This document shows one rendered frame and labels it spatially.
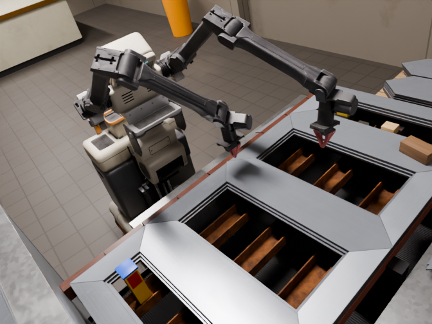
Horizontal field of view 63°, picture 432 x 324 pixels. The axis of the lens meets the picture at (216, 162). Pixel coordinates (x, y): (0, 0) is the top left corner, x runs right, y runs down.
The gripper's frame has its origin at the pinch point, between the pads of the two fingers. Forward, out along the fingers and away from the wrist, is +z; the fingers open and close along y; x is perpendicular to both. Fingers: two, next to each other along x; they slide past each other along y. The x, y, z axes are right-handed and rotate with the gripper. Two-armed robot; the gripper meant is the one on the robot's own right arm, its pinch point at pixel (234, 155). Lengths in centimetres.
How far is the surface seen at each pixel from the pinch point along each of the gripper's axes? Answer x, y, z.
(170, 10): 386, 231, 44
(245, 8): 270, 274, 49
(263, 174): -12.0, 3.3, 7.0
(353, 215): -51, 6, 8
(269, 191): -20.4, -2.7, 7.1
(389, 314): -75, -14, 17
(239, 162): 1.6, 3.0, 6.7
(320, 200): -38.7, 4.7, 7.4
